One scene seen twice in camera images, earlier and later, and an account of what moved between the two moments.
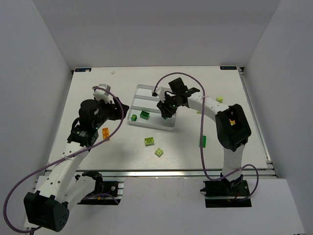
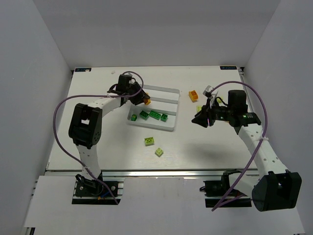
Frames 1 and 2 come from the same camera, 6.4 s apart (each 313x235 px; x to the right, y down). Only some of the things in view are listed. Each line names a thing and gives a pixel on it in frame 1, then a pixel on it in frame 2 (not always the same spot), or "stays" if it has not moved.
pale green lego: (159, 152) stays
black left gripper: (117, 110) → (138, 94)
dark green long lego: (204, 141) → (155, 115)
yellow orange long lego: (105, 132) → (148, 102)
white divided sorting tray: (144, 111) stays
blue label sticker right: (228, 67) stays
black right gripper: (166, 107) → (208, 116)
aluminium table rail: (171, 173) stays
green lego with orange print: (133, 118) stays
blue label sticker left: (83, 70) stays
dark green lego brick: (144, 115) stays
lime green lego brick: (149, 141) stays
